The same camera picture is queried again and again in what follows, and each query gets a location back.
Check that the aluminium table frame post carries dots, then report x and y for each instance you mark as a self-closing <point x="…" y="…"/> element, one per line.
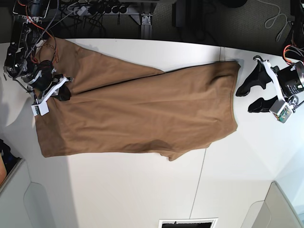
<point x="146" y="26"/>

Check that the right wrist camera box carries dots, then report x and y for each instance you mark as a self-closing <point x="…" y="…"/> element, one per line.
<point x="40" y="109"/>

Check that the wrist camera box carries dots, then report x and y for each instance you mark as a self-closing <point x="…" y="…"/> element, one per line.
<point x="40" y="109"/>
<point x="281" y="110"/>

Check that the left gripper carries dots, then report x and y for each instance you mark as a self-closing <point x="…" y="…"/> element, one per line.
<point x="288" y="82"/>

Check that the brown t-shirt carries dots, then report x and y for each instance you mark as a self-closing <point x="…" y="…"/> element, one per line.
<point x="118" y="106"/>

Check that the white framed floor vent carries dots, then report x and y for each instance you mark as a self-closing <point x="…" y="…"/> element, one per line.
<point x="188" y="223"/>

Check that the right grey chair back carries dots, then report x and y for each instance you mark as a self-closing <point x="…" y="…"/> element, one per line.
<point x="275" y="211"/>

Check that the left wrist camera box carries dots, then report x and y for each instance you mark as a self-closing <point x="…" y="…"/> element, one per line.
<point x="281" y="110"/>

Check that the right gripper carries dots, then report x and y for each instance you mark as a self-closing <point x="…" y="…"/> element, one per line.
<point x="43" y="83"/>

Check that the grey chair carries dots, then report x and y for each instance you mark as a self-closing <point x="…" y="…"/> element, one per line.
<point x="275" y="211"/>
<point x="23" y="203"/>

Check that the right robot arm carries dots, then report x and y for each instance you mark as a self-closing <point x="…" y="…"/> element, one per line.
<point x="27" y="32"/>

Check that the white power strip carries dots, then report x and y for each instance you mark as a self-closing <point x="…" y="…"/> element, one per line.
<point x="78" y="11"/>

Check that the left grey chair back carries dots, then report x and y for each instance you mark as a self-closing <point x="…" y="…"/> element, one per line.
<point x="23" y="203"/>

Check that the black power adapter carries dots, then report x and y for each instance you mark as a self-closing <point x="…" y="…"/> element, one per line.
<point x="179" y="13"/>

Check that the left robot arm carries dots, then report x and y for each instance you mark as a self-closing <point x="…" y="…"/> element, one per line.
<point x="293" y="50"/>

